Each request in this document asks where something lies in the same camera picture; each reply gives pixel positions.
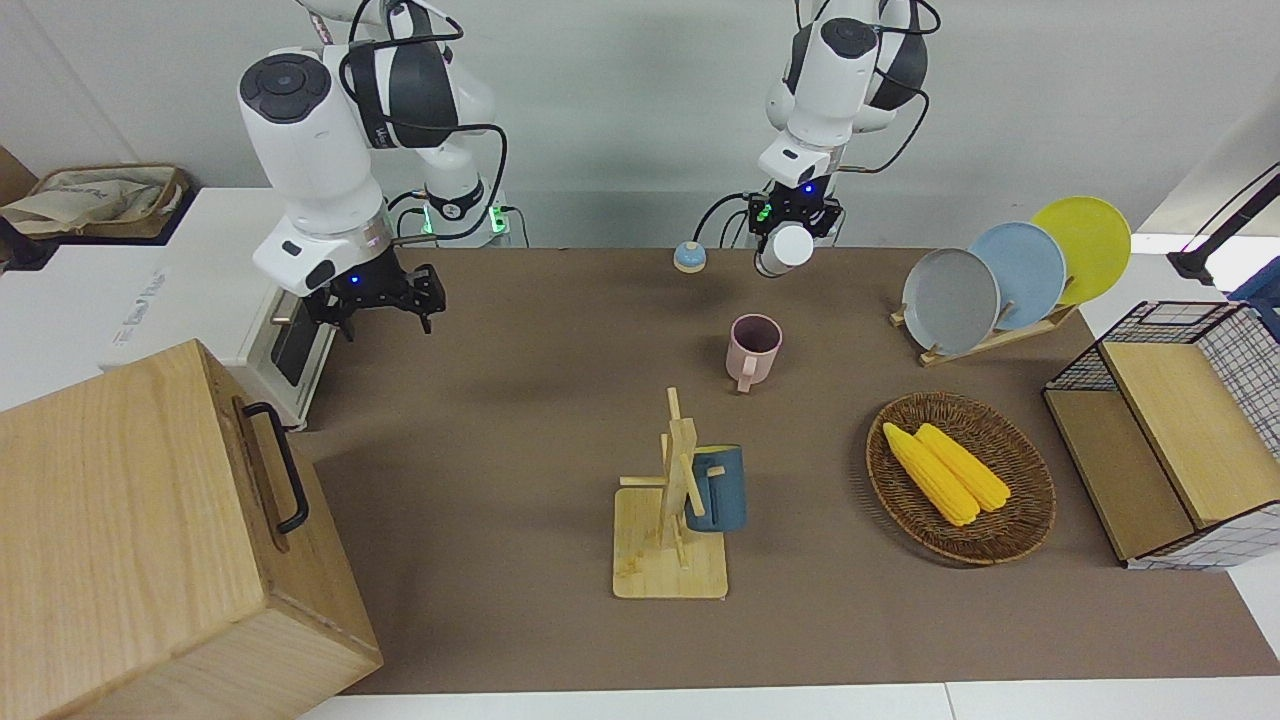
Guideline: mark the light blue plate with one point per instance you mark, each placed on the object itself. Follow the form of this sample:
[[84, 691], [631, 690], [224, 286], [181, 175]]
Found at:
[[1030, 270]]

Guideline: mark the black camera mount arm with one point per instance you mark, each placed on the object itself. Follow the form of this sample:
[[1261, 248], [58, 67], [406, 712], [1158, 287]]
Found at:
[[1195, 265]]

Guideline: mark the wooden mug rack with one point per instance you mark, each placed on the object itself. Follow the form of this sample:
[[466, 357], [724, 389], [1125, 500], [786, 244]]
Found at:
[[665, 570]]

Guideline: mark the pink mug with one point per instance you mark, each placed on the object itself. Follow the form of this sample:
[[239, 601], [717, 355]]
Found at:
[[752, 350]]

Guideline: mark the blue dome bell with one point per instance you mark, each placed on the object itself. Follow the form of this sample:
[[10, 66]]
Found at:
[[689, 258]]

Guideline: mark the brown table mat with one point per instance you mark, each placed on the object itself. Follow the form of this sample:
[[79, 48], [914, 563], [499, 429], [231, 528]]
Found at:
[[500, 450]]

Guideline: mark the white toaster oven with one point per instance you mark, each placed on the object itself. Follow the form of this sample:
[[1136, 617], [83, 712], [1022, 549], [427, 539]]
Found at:
[[200, 320]]

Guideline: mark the wooden cabinet box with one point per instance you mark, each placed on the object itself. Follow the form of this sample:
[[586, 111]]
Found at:
[[130, 520]]

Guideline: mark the translucent water cup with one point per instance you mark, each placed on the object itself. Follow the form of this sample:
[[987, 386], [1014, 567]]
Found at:
[[790, 247]]

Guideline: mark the yellow plate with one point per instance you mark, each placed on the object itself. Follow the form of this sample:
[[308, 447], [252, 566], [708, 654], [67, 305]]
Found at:
[[1090, 240]]

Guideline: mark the yellow corn cob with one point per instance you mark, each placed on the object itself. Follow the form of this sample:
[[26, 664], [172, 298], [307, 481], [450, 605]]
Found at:
[[965, 468], [930, 475]]

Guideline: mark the grey plate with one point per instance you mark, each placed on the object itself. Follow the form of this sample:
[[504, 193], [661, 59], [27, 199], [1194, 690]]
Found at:
[[950, 300]]

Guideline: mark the dark blue mug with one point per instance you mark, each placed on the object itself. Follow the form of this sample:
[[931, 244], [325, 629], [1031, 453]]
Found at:
[[722, 490]]

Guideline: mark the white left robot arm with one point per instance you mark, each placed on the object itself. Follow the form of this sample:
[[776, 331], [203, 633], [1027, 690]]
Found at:
[[830, 90]]

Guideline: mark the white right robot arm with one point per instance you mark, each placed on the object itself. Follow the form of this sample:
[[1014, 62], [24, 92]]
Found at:
[[310, 150]]

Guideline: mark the round wicker basket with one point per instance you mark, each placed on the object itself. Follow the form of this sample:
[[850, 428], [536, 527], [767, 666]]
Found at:
[[1020, 520]]

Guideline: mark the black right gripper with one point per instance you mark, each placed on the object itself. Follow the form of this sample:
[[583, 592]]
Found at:
[[360, 290]]

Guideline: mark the wooden plate rack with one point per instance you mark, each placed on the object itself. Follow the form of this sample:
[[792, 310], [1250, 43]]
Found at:
[[990, 340]]

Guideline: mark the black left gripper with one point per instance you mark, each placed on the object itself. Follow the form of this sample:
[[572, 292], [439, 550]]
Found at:
[[800, 208]]

